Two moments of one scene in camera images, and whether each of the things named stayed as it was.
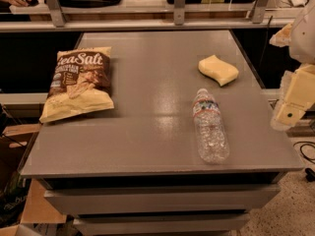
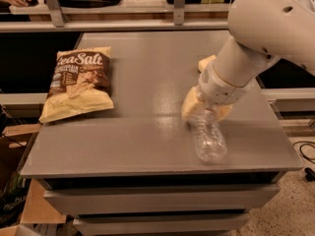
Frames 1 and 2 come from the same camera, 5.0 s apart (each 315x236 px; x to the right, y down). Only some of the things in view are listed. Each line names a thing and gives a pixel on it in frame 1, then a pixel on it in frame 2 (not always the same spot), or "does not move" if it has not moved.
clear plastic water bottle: x=211 y=130 does not move
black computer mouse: x=33 y=3 does not move
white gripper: x=303 y=36 → x=219 y=88
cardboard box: x=39 y=216 does not move
